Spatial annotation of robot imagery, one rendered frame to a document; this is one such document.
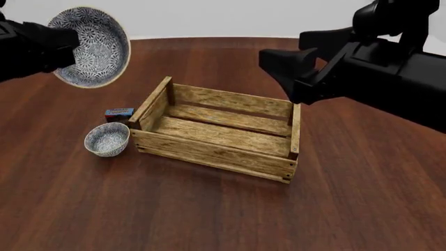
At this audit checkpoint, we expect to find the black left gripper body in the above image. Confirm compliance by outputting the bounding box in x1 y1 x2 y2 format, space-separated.
0 11 45 83

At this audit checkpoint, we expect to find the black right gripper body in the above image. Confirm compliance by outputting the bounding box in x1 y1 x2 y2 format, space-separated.
291 40 365 106

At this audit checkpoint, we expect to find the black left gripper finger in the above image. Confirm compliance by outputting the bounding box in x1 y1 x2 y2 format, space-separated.
24 21 81 73

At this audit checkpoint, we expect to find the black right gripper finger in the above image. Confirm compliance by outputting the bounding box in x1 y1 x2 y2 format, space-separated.
259 47 318 98
298 26 355 51

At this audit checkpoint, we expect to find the large blue patterned bowl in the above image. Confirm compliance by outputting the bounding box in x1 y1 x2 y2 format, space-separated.
46 6 132 89

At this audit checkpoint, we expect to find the wooden slat tray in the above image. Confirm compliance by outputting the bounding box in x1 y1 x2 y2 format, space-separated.
128 75 302 185

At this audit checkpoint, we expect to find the small blue patterned bowl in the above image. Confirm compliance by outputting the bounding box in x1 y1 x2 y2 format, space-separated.
84 122 131 158

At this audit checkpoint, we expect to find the small blue printed box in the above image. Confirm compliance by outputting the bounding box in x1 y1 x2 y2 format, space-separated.
105 107 136 124

